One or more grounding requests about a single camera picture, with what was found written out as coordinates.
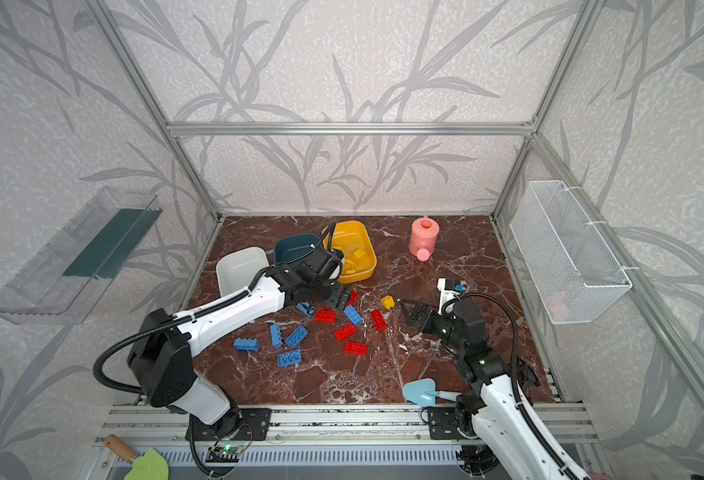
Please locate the teal plastic bin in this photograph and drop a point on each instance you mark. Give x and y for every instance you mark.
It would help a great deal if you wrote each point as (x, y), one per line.
(290, 249)

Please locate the blue lego brick upper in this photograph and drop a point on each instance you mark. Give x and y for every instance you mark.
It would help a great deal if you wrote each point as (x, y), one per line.
(306, 308)

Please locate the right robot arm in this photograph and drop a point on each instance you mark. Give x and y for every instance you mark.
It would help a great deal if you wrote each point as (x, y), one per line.
(496, 411)

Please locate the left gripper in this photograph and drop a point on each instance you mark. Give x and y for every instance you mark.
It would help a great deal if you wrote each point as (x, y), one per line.
(333, 291)

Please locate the blue lego brick diagonal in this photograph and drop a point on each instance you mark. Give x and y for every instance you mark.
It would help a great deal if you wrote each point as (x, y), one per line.
(296, 337)

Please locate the blue lego brick centre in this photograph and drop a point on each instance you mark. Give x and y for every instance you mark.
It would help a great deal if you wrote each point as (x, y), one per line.
(352, 315)

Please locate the clear acrylic wall shelf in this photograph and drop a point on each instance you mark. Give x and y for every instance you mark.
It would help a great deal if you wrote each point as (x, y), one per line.
(63, 282)

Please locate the blue lego brick upright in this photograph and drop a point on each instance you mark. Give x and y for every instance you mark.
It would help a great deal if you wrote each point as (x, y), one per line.
(276, 336)

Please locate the red lego brick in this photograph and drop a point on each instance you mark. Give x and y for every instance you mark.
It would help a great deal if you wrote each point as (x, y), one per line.
(378, 320)
(353, 297)
(345, 332)
(325, 316)
(355, 348)

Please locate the white wire basket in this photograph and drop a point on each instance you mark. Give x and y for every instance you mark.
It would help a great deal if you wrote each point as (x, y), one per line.
(575, 272)

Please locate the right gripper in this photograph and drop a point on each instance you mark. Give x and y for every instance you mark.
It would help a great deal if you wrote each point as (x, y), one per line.
(427, 315)

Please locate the white plastic bin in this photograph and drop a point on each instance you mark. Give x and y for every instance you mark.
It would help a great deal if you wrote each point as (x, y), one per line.
(237, 269)

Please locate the green toy spatula wooden handle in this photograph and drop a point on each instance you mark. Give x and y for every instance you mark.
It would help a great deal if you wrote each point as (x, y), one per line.
(148, 466)

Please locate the aluminium front rail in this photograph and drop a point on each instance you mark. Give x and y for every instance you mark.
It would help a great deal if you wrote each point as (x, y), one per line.
(301, 424)

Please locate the yellow plastic bin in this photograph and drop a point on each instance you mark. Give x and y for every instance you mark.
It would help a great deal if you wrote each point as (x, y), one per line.
(352, 239)

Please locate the red lego brick bottom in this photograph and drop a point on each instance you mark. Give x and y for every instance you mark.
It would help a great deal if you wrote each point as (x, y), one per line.
(355, 348)

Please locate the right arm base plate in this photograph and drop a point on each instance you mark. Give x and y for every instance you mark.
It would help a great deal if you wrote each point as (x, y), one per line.
(443, 424)

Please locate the red lego brick top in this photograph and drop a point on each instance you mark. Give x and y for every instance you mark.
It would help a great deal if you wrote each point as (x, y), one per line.
(353, 297)

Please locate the light blue toy shovel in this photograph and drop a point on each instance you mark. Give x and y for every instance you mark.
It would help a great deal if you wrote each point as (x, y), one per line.
(424, 392)

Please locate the pink toy watering can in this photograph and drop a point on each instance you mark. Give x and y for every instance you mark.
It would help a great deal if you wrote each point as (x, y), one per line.
(424, 234)

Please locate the yellow lego small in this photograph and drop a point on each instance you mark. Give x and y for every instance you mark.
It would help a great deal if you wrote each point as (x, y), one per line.
(349, 267)

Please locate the blue lego brick bottom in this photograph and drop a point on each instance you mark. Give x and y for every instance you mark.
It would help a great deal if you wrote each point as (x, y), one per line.
(289, 358)

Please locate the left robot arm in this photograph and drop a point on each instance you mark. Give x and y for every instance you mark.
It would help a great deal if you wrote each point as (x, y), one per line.
(157, 362)

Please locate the yellow curved lego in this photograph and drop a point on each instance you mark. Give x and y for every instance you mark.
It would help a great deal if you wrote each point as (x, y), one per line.
(388, 302)

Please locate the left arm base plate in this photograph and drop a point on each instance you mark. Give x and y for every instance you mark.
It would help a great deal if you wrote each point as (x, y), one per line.
(239, 424)

